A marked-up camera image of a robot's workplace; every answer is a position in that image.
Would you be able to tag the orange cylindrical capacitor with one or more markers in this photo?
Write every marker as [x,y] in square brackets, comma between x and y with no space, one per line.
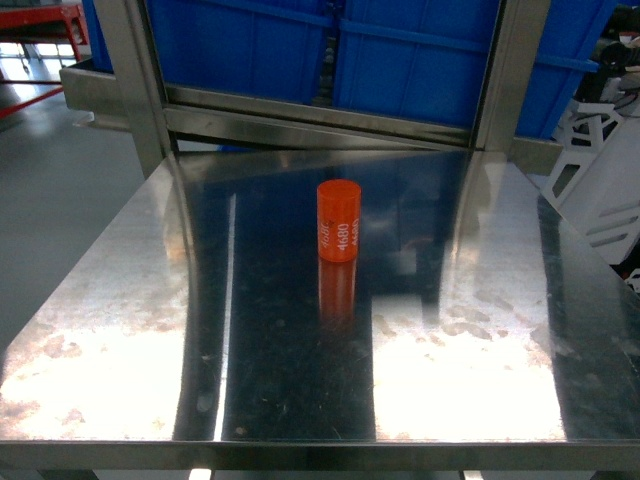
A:
[338,220]

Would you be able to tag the white robot base structure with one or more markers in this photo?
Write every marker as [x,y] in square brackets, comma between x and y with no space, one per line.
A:
[595,181]

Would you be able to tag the left blue plastic bin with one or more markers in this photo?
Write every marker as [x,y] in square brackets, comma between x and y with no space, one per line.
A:
[267,49]

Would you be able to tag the blue plastic bin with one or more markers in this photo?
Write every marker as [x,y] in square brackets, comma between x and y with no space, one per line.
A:
[425,60]
[267,49]

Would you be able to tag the right blue plastic bin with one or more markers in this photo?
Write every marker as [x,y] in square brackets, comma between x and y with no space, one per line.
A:
[425,60]

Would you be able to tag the stainless steel rack frame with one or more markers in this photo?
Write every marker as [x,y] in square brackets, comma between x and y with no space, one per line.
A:
[135,98]

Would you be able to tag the red metal table frame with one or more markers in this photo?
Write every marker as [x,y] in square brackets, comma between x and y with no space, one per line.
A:
[36,43]

